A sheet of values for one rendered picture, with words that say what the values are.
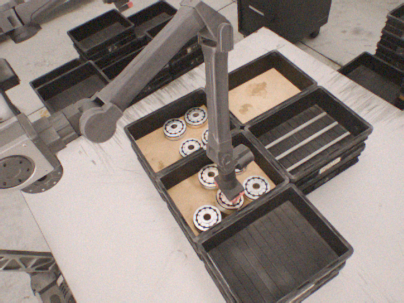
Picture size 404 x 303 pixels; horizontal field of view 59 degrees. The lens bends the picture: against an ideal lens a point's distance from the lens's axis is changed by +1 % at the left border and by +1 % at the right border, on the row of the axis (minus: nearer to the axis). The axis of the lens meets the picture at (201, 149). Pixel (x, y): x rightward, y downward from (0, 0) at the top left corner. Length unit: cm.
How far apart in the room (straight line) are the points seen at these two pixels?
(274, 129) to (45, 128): 100
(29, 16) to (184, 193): 78
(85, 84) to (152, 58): 165
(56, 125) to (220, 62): 44
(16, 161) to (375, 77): 231
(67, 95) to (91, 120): 165
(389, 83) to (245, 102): 126
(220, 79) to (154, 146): 65
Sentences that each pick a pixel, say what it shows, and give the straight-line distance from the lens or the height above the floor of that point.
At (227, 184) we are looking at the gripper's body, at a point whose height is 101.
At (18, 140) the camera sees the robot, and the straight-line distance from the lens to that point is 81.
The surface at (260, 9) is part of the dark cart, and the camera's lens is 290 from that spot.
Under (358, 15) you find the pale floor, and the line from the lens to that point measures 370.
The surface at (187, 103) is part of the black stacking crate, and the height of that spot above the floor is 89.
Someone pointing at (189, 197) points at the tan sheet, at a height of 83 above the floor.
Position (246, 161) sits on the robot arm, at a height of 107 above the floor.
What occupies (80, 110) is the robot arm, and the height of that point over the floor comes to 146.
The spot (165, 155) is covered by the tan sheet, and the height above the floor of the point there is 83.
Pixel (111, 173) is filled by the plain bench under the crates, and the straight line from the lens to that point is 169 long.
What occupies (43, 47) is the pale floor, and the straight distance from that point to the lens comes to 388.
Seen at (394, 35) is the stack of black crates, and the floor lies 49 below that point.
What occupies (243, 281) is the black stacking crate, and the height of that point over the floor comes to 83.
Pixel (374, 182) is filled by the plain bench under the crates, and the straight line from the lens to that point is 164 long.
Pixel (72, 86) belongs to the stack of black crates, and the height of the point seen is 49.
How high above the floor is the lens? 204
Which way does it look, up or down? 54 degrees down
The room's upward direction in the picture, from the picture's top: 11 degrees counter-clockwise
